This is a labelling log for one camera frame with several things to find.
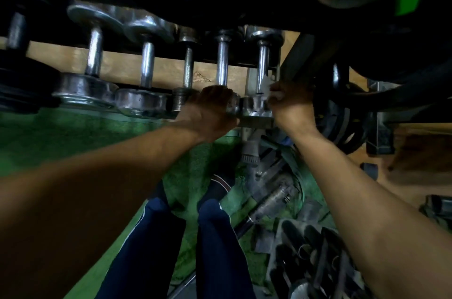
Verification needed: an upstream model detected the person's left hand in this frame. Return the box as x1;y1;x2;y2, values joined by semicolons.
175;85;241;143

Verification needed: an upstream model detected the person's right hand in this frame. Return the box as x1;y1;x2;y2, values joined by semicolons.
268;79;319;138

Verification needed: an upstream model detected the white cloth piece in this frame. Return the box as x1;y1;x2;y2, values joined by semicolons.
259;74;272;95

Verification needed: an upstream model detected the slim chrome dumbbell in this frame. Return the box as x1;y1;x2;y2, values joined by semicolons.
211;28;242;117

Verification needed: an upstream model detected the person's left forearm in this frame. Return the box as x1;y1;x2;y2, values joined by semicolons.
0;121;207;299

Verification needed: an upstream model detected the person's right forearm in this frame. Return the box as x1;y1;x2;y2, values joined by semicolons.
287;125;452;299

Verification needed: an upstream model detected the chrome dumbbell with round heads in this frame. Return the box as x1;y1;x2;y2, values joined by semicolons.
242;26;284;120

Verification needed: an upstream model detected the small knurled chrome dumbbell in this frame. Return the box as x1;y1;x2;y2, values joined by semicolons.
172;27;199;112

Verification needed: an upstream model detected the stack of black weight plates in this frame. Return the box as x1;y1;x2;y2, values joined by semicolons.
314;62;368;155

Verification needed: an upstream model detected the grey threaded collar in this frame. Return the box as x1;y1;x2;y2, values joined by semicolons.
241;130;262;169

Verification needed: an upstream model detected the medium chrome dumbbell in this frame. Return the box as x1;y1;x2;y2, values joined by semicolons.
114;14;177;118

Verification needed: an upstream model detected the person's striped sock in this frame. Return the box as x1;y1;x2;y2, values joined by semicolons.
206;168;235;202

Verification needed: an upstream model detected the black plate stand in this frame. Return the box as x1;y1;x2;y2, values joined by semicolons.
366;79;401;156

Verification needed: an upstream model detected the wooden rack shelf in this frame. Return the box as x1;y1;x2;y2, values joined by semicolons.
0;37;301;95

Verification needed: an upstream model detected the short chrome dumbbell bar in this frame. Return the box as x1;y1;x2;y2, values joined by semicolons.
247;179;301;226

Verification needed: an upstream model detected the small black block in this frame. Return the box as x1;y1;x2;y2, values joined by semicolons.
360;162;379;181

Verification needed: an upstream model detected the grey metal block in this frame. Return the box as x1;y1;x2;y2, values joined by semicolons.
298;198;323;224
251;225;276;254

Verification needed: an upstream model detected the large chrome dumbbell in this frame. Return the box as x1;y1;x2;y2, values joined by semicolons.
52;4;132;109

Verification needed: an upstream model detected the person's right leg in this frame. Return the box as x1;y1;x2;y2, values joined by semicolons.
195;198;256;299

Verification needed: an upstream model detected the person's leg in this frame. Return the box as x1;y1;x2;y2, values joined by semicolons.
95;181;186;299
195;198;256;299

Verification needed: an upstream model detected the person's left leg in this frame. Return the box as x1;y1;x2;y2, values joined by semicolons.
95;181;186;299

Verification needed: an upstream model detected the long steel bar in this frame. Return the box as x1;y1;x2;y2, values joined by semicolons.
169;218;256;299

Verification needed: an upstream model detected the black machine part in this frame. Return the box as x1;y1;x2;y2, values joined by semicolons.
419;194;452;230

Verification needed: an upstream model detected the black plate dumbbell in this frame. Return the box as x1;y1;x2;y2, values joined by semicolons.
0;2;61;114

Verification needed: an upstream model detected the black metal rack post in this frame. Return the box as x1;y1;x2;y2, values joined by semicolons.
279;32;318;85

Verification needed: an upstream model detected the grey tray of black handles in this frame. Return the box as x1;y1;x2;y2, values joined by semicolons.
266;218;371;299

